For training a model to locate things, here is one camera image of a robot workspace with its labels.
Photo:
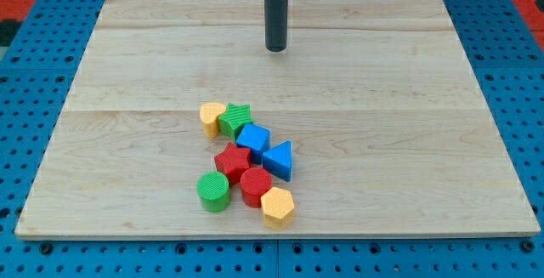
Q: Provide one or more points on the yellow hexagon block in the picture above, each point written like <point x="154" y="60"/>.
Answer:
<point x="278" y="208"/>

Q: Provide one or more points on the yellow heart block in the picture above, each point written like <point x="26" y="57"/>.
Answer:
<point x="209" y="114"/>

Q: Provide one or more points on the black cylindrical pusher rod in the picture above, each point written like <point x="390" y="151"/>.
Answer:
<point x="275" y="23"/>

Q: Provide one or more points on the light wooden board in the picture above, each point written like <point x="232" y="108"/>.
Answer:
<point x="391" y="135"/>

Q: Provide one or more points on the blue triangle block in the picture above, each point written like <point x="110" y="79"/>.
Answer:
<point x="278" y="161"/>

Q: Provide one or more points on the blue cube block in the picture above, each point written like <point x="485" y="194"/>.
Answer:
<point x="256" y="138"/>

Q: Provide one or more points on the red cylinder block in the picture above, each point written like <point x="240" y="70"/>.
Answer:
<point x="255" y="182"/>

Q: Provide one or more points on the green cylinder block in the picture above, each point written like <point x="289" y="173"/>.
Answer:
<point x="213" y="189"/>

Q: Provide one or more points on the red star block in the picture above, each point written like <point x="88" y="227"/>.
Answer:
<point x="233" y="161"/>

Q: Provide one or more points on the green star block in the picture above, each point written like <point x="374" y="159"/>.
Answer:
<point x="234" y="120"/>

